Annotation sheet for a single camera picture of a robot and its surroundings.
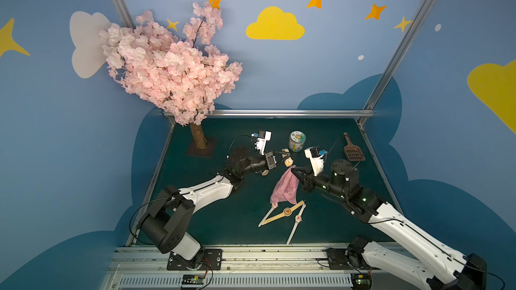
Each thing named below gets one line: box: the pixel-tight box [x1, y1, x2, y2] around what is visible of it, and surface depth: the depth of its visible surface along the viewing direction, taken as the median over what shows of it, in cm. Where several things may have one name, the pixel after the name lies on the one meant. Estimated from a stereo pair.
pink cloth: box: [270, 165, 300, 205], surface depth 75 cm
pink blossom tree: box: [99, 1, 244, 150], surface depth 69 cm
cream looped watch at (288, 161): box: [281, 148, 294, 168], surface depth 75 cm
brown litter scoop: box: [343, 132, 366, 162], surface depth 110 cm
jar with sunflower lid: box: [288, 130, 307, 153], surface depth 106 cm
